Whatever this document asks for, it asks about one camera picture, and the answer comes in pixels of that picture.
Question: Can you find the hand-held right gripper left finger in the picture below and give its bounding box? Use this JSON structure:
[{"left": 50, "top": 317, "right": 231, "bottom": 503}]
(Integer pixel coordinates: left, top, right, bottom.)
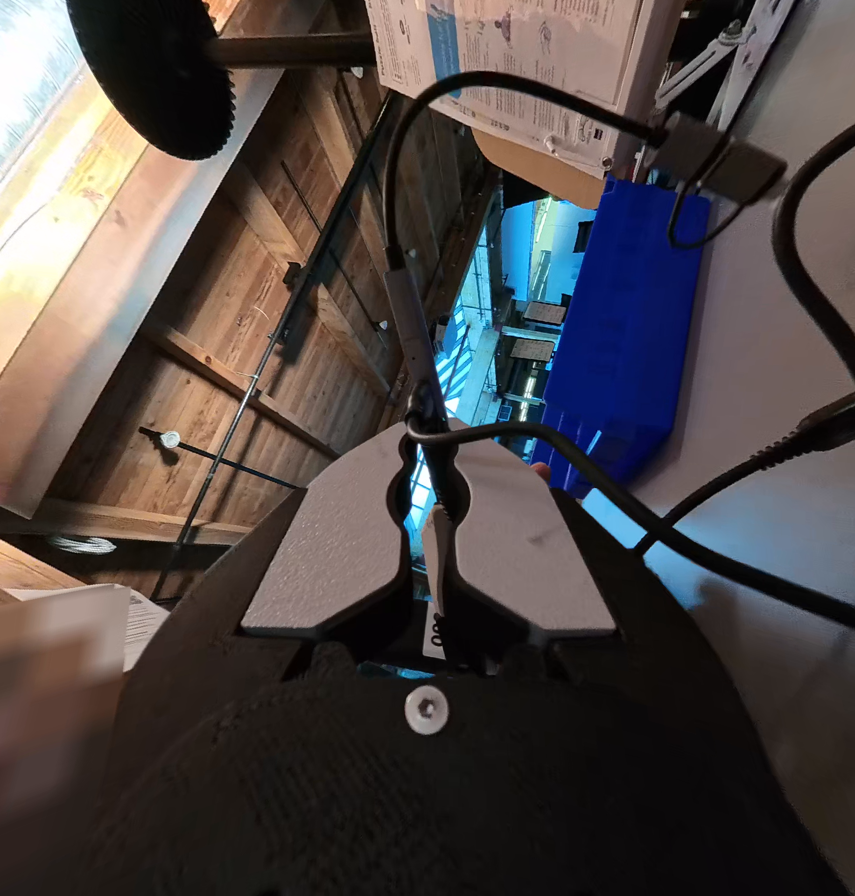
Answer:
[{"left": 238, "top": 420, "right": 420, "bottom": 648}]

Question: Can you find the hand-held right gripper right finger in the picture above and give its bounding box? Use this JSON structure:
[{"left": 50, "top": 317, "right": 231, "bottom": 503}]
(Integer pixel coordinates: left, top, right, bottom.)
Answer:
[{"left": 438, "top": 418, "right": 620, "bottom": 662}]

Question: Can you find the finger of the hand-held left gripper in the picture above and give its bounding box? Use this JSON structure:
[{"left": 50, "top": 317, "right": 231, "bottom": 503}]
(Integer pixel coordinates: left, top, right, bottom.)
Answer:
[{"left": 420, "top": 505, "right": 462, "bottom": 620}]

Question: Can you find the blue plastic bin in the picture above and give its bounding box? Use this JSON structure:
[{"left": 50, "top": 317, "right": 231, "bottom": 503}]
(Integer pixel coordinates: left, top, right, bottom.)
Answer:
[{"left": 540, "top": 175, "right": 713, "bottom": 499}]

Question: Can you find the grey desk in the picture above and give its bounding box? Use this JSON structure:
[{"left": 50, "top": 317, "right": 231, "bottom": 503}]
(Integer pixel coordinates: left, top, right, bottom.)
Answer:
[{"left": 578, "top": 0, "right": 855, "bottom": 896}]

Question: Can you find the paper notice on beam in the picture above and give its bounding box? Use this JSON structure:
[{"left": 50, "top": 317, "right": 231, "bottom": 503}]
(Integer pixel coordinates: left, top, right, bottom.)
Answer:
[{"left": 123, "top": 587, "right": 171, "bottom": 673}]

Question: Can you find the wooden beam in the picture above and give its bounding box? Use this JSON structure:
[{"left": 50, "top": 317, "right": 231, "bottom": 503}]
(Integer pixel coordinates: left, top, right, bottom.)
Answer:
[{"left": 0, "top": 528, "right": 85, "bottom": 610}]

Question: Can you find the grey adapter hub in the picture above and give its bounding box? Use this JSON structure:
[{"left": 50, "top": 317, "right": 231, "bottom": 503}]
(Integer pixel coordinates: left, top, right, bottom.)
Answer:
[{"left": 662, "top": 111, "right": 787, "bottom": 249}]

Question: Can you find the printed instruction sheet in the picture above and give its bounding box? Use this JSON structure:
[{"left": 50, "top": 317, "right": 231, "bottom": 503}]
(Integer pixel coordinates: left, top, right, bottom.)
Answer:
[{"left": 364, "top": 0, "right": 652, "bottom": 176}]

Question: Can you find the black round ceiling lamp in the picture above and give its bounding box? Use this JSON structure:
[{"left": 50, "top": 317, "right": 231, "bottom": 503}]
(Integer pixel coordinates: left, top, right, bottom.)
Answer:
[{"left": 65, "top": 0, "right": 376, "bottom": 163}]

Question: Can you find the braided cable with flat plug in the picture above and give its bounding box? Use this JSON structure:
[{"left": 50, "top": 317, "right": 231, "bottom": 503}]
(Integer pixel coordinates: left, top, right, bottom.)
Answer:
[{"left": 641, "top": 391, "right": 855, "bottom": 555}]

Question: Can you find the thick black cable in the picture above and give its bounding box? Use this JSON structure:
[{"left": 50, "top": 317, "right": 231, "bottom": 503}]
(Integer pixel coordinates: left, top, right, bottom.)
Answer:
[{"left": 772, "top": 112, "right": 855, "bottom": 407}]

